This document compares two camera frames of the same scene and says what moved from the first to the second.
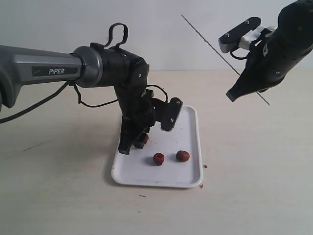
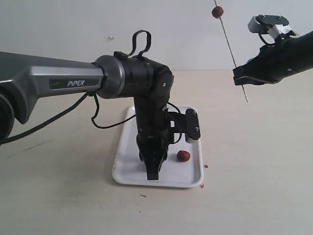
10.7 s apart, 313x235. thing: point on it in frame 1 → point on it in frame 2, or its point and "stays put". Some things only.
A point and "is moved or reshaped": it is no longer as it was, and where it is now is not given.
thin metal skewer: (210, 44) → (230, 50)
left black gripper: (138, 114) → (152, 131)
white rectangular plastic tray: (168, 158) stays put
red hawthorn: (146, 137) is moved or reshaped
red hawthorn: (182, 156) stays put
